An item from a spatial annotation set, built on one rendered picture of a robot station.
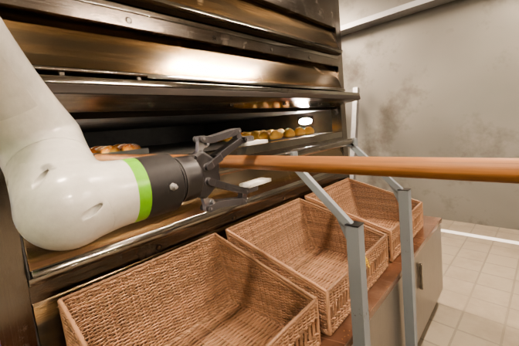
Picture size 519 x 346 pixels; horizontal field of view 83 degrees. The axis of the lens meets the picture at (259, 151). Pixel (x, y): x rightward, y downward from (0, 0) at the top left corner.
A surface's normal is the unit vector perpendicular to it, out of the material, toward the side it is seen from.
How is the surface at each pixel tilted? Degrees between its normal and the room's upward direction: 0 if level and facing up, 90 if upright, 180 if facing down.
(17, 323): 90
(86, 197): 79
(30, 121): 118
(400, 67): 90
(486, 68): 90
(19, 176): 59
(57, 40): 70
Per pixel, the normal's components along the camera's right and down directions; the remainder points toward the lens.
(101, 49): 0.65, -0.35
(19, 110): 0.82, 0.43
